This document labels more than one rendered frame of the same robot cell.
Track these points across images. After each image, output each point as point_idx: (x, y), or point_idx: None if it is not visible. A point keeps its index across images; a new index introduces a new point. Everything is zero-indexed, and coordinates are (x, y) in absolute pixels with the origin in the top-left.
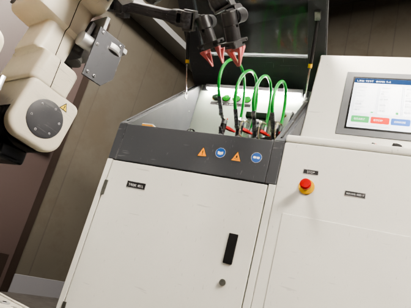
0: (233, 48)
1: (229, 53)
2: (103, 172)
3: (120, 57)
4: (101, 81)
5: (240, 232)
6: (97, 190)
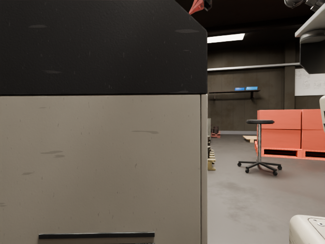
0: (207, 10)
1: (199, 5)
2: (207, 118)
3: (300, 43)
4: (309, 70)
5: None
6: (207, 147)
